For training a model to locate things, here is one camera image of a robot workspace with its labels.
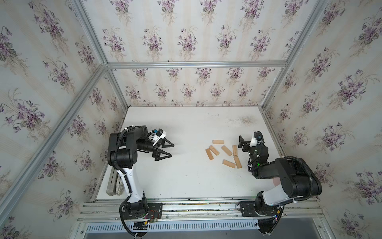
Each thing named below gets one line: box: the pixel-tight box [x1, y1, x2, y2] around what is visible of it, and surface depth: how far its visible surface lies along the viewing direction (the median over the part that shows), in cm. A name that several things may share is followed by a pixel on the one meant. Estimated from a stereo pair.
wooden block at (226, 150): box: [221, 145, 233, 157], surface depth 97 cm
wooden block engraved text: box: [208, 145, 220, 156], surface depth 97 cm
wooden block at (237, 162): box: [233, 155, 242, 169], surface depth 92 cm
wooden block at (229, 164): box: [222, 159, 236, 169], surface depth 92 cm
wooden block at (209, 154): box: [205, 148, 214, 161], surface depth 95 cm
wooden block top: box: [212, 139, 225, 145], surface depth 103 cm
